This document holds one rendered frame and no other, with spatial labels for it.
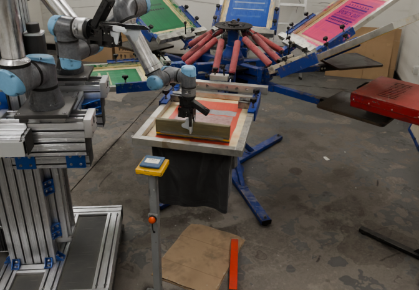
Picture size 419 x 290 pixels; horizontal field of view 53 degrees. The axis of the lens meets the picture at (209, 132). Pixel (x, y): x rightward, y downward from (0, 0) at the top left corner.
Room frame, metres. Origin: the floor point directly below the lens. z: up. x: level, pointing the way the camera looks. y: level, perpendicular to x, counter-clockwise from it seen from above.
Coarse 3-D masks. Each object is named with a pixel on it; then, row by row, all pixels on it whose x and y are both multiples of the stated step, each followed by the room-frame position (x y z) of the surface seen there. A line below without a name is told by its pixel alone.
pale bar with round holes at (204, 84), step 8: (200, 80) 2.76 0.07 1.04; (208, 80) 2.76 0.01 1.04; (200, 88) 2.74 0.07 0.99; (208, 88) 2.73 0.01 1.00; (216, 88) 2.72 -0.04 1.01; (224, 88) 2.70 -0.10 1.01; (232, 88) 2.69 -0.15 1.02; (240, 88) 2.68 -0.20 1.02; (248, 88) 2.67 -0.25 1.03; (256, 88) 2.66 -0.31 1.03; (264, 88) 2.65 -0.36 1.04
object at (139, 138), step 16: (208, 96) 2.66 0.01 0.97; (224, 96) 2.63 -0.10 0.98; (240, 96) 2.61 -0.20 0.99; (160, 112) 2.32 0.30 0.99; (144, 128) 2.08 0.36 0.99; (144, 144) 1.96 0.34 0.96; (160, 144) 1.94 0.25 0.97; (176, 144) 1.92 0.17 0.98; (192, 144) 1.91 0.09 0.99; (208, 144) 1.92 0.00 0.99; (240, 144) 1.92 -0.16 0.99
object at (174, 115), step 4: (200, 100) 2.61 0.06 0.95; (204, 100) 2.61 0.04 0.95; (204, 104) 2.54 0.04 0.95; (208, 104) 2.55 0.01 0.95; (176, 108) 2.47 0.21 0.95; (208, 108) 2.48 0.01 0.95; (176, 112) 2.40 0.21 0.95; (172, 116) 2.34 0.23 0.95; (176, 116) 2.34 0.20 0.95; (196, 116) 2.35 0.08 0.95; (200, 116) 2.35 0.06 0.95; (204, 116) 2.35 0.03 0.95; (196, 120) 2.28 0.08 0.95; (200, 120) 2.29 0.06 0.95; (156, 136) 2.07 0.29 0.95; (160, 136) 2.07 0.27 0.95; (164, 136) 2.07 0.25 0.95; (168, 136) 2.07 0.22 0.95
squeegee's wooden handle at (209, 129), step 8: (160, 120) 2.07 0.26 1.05; (168, 120) 2.06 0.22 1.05; (176, 120) 2.06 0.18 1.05; (184, 120) 2.06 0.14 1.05; (160, 128) 2.07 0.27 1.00; (168, 128) 2.06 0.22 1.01; (176, 128) 2.05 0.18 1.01; (184, 128) 2.04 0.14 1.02; (200, 128) 2.02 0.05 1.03; (208, 128) 2.02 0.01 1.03; (216, 128) 2.01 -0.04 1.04; (224, 128) 2.00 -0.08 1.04; (216, 136) 2.00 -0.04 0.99; (224, 136) 2.00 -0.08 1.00
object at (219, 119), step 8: (216, 104) 2.55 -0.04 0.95; (224, 104) 2.55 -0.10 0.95; (232, 104) 2.55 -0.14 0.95; (240, 112) 2.42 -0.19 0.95; (208, 120) 2.29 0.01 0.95; (216, 120) 2.29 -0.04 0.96; (224, 120) 2.29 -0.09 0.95; (232, 120) 2.30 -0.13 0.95; (232, 128) 2.18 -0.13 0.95; (224, 144) 1.99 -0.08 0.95
